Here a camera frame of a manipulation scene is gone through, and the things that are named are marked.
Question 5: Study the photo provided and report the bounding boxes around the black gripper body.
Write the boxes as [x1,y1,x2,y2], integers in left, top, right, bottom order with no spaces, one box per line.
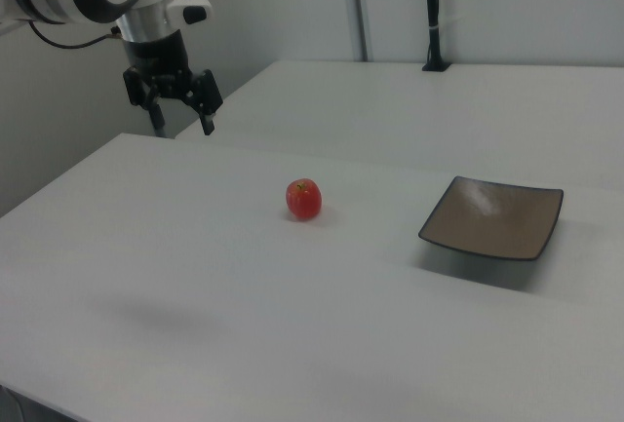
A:
[120,31,192,100]

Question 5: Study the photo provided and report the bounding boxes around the black camera stand pole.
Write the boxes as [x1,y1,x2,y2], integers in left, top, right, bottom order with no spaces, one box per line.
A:
[421,0,452,73]

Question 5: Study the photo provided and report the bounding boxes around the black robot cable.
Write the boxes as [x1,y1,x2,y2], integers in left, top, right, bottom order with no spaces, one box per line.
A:
[27,19,123,49]

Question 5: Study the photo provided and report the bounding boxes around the slanted grey metal frame post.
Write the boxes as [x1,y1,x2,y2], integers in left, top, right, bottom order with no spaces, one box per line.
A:
[145,105,177,140]

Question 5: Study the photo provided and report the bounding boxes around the red apple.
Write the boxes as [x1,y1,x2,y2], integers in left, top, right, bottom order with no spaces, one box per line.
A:
[285,177,324,222]

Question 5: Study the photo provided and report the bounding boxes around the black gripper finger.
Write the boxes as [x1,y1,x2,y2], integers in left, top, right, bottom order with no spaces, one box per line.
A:
[122,65,168,127]
[186,68,224,137]

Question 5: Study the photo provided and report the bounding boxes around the square brown ceramic plate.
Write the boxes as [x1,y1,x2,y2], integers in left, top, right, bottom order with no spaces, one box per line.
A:
[417,175,566,262]

